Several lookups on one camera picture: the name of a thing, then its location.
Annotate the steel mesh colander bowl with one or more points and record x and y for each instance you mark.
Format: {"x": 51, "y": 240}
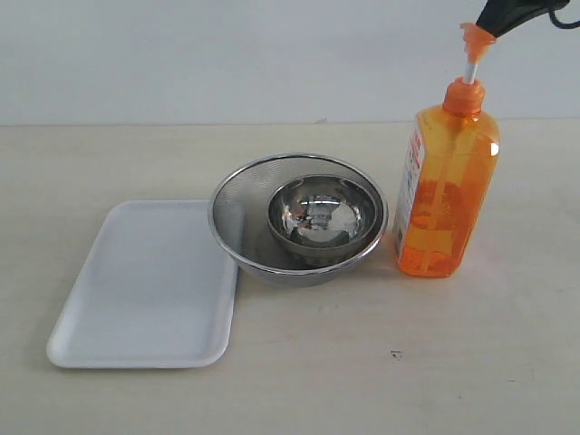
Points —
{"x": 238, "y": 221}

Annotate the small stainless steel bowl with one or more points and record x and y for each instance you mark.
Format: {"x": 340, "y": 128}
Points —
{"x": 322, "y": 217}

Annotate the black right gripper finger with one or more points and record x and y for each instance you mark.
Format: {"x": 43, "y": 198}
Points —
{"x": 499, "y": 17}

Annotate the white rectangular plastic tray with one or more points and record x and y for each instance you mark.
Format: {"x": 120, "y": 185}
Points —
{"x": 155, "y": 292}

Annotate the orange dish soap pump bottle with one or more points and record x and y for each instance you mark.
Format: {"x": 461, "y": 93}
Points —
{"x": 451, "y": 157}

